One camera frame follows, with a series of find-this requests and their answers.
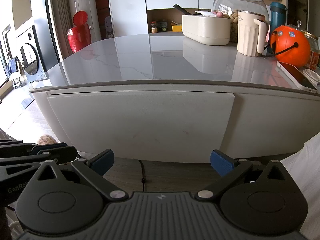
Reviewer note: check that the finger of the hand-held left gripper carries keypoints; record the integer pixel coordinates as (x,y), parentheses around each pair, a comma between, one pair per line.
(62,153)
(15,148)

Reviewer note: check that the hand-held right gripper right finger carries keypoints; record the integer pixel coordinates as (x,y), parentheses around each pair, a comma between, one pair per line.
(221,163)

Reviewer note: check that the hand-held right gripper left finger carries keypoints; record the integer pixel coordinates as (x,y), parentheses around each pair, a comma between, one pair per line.
(102,161)

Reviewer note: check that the orange pumpkin bucket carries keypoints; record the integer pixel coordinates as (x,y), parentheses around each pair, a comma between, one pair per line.
(292,50)

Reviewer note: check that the brown plush toy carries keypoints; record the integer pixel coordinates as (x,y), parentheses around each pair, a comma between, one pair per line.
(46,140)

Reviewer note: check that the small floor rack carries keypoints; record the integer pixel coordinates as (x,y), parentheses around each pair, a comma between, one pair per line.
(18,83)

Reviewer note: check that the blue hanging cloth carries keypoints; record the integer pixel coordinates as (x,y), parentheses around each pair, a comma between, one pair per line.
(12,67)

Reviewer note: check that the washing machine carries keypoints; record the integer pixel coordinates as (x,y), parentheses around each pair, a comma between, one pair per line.
(30,55)

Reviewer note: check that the white smartphone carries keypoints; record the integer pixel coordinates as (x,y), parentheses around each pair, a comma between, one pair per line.
(296,75)

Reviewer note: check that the red pedal trash bin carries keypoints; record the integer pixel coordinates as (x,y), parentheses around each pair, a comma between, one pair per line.
(79,33)

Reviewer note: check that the tall grey cabinet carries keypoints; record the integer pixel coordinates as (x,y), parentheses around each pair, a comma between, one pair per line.
(46,30)

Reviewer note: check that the white round lid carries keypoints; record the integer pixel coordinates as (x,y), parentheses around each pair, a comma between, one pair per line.
(312,76)

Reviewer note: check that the cream ribbed pitcher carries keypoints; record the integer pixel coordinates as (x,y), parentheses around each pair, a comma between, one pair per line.
(247,35)

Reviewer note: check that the white oval storage box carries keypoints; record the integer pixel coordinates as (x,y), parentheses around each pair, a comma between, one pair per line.
(205,30)

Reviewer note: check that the orange snack packet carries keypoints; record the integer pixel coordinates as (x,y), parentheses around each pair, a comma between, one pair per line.
(314,60)

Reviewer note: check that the yellow box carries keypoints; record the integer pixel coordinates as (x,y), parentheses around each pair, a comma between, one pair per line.
(176,27)

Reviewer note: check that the small red-capped bottle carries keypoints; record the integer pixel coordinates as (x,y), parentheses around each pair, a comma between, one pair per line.
(154,27)

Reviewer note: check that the green toy truck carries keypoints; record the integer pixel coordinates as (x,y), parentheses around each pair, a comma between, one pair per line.
(163,25)

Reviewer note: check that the pink round candy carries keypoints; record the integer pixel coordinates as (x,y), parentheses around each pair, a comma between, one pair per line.
(218,14)

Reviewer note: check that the white tissue paper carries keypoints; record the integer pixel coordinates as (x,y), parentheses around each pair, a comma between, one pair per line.
(205,13)

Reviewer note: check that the small glass jar with lid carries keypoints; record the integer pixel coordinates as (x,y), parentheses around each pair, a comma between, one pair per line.
(313,41)

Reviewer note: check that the teal thermos bottle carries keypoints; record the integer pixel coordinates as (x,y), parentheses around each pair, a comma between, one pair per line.
(276,17)

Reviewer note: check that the black remote control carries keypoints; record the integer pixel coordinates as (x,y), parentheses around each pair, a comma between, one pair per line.
(182,9)

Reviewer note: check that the large glass jar with lid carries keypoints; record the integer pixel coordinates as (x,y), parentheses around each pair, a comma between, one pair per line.
(240,2)

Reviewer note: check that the white wall cabinet with shelves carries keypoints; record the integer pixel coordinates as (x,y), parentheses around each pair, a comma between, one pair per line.
(172,1)

